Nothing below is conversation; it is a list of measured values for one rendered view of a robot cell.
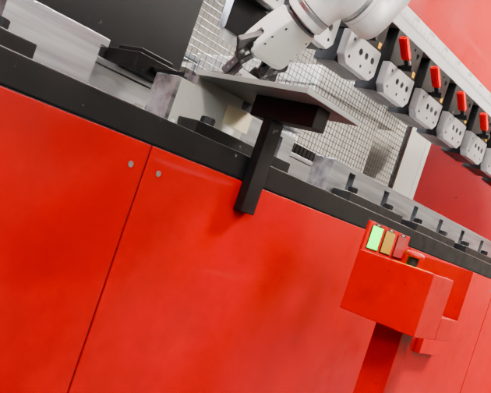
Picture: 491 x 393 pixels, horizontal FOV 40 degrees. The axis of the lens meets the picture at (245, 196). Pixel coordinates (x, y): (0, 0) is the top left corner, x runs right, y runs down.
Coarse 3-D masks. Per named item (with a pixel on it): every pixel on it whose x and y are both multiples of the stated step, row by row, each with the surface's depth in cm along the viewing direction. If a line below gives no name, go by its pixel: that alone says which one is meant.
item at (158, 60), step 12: (108, 48) 147; (120, 48) 145; (132, 48) 144; (108, 60) 146; (120, 60) 144; (132, 60) 141; (144, 60) 142; (156, 60) 144; (132, 72) 146; (144, 72) 143; (156, 72) 143; (168, 72) 140; (180, 72) 138
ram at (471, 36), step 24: (432, 0) 179; (456, 0) 189; (480, 0) 200; (408, 24) 173; (432, 24) 182; (456, 24) 192; (480, 24) 204; (432, 48) 185; (456, 48) 196; (480, 48) 208; (456, 72) 199; (480, 72) 212; (480, 96) 216
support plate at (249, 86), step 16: (208, 80) 128; (224, 80) 123; (240, 80) 119; (256, 80) 116; (240, 96) 134; (272, 96) 122; (288, 96) 117; (304, 96) 112; (320, 96) 112; (336, 112) 117
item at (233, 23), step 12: (228, 0) 131; (240, 0) 131; (228, 12) 130; (240, 12) 132; (252, 12) 134; (264, 12) 137; (228, 24) 130; (240, 24) 133; (252, 24) 135; (228, 36) 132
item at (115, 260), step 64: (0, 128) 86; (64, 128) 92; (0, 192) 88; (64, 192) 95; (128, 192) 103; (192, 192) 114; (0, 256) 90; (64, 256) 97; (128, 256) 107; (192, 256) 117; (256, 256) 131; (320, 256) 148; (0, 320) 92; (64, 320) 100; (128, 320) 110; (192, 320) 121; (256, 320) 136; (320, 320) 154; (0, 384) 95; (64, 384) 103; (128, 384) 113; (192, 384) 126; (256, 384) 141; (320, 384) 161; (448, 384) 225
